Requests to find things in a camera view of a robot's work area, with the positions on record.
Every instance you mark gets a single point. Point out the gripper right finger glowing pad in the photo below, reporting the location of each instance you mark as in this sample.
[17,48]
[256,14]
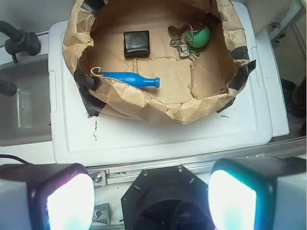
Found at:
[259,193]

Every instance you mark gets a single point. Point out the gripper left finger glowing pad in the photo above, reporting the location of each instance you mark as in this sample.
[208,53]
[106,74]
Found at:
[46,197]

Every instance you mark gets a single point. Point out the black box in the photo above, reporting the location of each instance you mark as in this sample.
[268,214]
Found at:
[136,44]

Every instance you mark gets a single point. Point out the clear plastic bin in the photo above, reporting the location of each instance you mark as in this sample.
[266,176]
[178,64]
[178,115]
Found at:
[25,117]

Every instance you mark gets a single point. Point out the brown paper bag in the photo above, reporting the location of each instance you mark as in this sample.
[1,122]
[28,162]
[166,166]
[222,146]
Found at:
[157,61]

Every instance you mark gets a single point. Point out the blue plastic bottle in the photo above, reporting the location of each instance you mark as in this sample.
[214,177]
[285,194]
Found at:
[133,79]

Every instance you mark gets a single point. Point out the green golf ball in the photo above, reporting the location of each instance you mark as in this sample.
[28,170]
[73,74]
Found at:
[199,38]

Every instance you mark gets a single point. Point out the bunch of metal keys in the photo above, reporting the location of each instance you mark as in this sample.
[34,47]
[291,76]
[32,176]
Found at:
[184,48]

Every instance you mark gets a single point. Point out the aluminium rail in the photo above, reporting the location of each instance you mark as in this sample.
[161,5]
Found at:
[122,173]

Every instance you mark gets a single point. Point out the black octagonal mount plate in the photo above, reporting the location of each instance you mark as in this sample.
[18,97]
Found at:
[169,198]

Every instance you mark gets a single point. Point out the black handle knob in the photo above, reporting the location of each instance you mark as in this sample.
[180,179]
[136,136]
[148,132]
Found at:
[19,40]

